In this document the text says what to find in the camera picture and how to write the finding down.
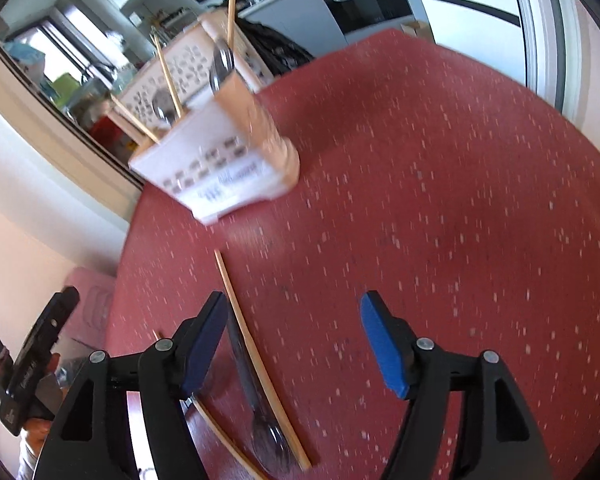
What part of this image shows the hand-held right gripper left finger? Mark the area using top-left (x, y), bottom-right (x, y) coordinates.
top-left (30, 291), bottom-right (229, 480)

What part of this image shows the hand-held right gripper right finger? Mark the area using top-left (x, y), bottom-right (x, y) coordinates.
top-left (360, 291), bottom-right (553, 480)

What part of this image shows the pile of chopsticks and spoons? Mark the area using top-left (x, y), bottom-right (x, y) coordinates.
top-left (214, 249), bottom-right (313, 472)

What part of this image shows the white plastic utensil holder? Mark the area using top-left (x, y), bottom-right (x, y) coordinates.
top-left (128, 10), bottom-right (301, 224)

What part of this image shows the small black plastic spoon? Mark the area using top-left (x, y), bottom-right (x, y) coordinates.
top-left (151, 89), bottom-right (178, 128)

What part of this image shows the person's left forearm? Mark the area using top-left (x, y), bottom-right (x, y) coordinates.
top-left (17, 437), bottom-right (48, 480)

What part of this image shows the person's left hand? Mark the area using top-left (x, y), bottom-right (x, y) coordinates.
top-left (22, 354), bottom-right (64, 441)

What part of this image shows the pink plastic stool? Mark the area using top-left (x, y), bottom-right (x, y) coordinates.
top-left (62, 267), bottom-right (116, 366)

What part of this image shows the red plastic container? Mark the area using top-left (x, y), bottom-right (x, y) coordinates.
top-left (90, 116), bottom-right (119, 147)

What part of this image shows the green plastic container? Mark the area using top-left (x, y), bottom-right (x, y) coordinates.
top-left (54, 74), bottom-right (80, 107)

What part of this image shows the white flower-pattern basket trolley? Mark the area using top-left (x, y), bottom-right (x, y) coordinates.
top-left (107, 12), bottom-right (275, 143)

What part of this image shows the black bag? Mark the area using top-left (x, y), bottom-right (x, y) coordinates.
top-left (237, 19), bottom-right (315, 80)

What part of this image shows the cardboard box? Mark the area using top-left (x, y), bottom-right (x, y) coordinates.
top-left (400, 21), bottom-right (431, 41)

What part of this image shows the white refrigerator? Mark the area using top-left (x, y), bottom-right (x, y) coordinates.
top-left (420, 0), bottom-right (531, 88)

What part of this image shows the grey lower kitchen cabinet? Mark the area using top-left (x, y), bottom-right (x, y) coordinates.
top-left (240, 0), bottom-right (348, 58)

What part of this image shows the white sliding door frame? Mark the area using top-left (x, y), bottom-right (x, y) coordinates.
top-left (505, 0), bottom-right (581, 121)
top-left (0, 30), bottom-right (148, 221)

